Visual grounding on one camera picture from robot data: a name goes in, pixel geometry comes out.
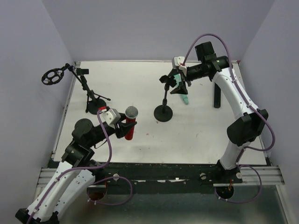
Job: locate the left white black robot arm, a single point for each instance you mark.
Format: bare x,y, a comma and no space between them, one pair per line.
77,169

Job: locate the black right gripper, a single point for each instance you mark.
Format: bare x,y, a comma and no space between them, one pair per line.
182,78

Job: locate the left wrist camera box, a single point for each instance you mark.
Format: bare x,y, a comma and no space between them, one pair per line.
108,115

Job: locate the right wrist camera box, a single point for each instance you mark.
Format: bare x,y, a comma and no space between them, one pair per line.
179,65

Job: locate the red glitter microphone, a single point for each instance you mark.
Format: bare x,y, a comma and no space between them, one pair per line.
131,114

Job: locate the short black round-base mic stand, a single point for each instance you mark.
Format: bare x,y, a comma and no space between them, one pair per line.
163,112

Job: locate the black microphone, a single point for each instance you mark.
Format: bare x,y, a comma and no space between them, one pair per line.
217,96

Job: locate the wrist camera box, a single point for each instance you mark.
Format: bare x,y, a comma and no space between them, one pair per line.
179,65
108,115

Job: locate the aluminium frame rail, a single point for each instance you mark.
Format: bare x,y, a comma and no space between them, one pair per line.
268,176

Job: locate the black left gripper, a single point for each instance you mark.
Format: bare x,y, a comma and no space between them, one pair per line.
119,130

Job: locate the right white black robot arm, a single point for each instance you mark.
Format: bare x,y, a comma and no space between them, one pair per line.
249,119

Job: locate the black front mounting rail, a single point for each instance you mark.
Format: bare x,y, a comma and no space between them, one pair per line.
162,178

